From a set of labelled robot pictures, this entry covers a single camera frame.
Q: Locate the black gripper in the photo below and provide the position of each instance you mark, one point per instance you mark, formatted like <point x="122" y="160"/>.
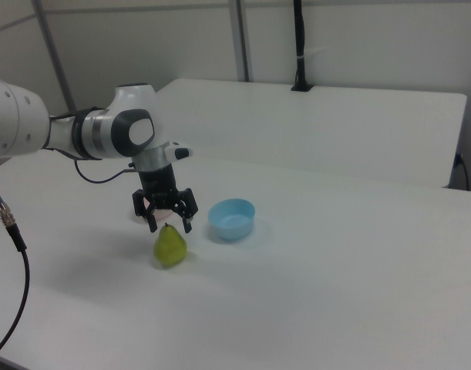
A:
<point x="159" y="185"/>

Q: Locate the green pear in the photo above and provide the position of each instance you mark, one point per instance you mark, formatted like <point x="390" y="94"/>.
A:
<point x="170" y="246"/>

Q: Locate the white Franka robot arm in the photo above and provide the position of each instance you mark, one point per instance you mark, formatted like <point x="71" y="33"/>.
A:
<point x="104" y="133"/>

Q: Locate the pale pink plastic bowl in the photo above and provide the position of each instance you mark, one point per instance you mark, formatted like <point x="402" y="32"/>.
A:
<point x="162" y="214"/>

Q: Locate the light blue plastic bowl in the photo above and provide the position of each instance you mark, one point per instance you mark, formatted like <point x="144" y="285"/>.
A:
<point x="232" y="225"/>

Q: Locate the black pole with clamp base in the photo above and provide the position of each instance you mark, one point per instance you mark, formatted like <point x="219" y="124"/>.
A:
<point x="300" y="46"/>

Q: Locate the grey wall partition post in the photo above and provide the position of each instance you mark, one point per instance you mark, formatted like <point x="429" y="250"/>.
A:
<point x="54" y="50"/>
<point x="241" y="38"/>

